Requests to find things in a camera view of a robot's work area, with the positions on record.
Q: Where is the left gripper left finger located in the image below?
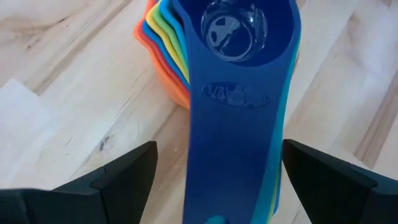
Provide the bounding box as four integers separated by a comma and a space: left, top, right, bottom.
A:
52, 140, 159, 224

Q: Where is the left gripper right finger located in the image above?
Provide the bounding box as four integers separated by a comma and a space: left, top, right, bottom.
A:
282, 138, 379, 224

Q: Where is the small light blue measuring cup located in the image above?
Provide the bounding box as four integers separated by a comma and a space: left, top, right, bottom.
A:
159, 0, 302, 224

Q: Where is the small indigo measuring cup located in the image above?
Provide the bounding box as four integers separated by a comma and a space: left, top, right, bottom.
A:
172, 0, 302, 224

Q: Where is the orange measuring cup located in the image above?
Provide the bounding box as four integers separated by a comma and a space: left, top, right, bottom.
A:
133, 0, 191, 110

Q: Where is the pink measuring cup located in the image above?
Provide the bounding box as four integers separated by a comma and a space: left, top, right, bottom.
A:
137, 18, 191, 96

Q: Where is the medium teal blue measuring cup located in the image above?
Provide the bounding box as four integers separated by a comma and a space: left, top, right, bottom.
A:
141, 23, 191, 90

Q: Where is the yellow measuring cup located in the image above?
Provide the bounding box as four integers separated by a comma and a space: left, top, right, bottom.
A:
145, 14, 190, 82

